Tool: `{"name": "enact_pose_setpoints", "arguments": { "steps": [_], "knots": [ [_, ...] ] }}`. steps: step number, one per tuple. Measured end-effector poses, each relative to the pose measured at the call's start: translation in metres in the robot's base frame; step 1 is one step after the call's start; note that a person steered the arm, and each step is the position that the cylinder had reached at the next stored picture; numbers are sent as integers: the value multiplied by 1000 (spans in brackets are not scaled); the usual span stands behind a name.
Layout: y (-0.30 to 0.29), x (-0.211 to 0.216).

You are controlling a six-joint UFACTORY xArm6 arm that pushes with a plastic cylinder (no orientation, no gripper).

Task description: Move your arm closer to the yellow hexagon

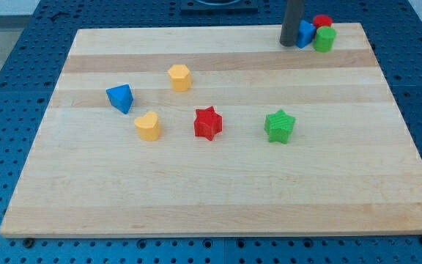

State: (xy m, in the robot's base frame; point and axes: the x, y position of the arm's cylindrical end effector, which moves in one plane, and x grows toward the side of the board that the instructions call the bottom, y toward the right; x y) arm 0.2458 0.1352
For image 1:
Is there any yellow hexagon block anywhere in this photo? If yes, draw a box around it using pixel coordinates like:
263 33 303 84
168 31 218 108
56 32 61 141
168 65 192 92

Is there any light wooden board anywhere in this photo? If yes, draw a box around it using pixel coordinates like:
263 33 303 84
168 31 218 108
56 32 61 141
0 23 422 238

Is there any red star block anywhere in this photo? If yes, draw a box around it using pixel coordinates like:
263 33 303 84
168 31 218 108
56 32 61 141
193 106 223 141

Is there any yellow heart block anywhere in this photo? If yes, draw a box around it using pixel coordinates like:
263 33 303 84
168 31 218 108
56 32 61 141
134 111 161 142

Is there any green star block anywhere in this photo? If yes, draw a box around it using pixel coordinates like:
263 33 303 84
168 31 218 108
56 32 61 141
264 109 296 144

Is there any blue triangle block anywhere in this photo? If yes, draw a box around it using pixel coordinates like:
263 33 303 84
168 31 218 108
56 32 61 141
105 84 133 114

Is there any blue cube block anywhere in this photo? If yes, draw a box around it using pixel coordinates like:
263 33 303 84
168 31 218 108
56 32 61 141
296 20 316 48

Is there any grey cylindrical robot stick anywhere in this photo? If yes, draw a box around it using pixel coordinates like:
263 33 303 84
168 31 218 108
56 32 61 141
279 0 306 47

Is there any green cylinder block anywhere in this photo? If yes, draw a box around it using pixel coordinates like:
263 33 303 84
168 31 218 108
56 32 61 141
314 26 337 53

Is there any red cylinder block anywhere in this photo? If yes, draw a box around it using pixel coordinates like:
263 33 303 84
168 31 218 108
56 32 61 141
312 14 333 29

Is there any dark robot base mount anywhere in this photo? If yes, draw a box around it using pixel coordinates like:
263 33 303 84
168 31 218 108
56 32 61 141
180 0 259 14

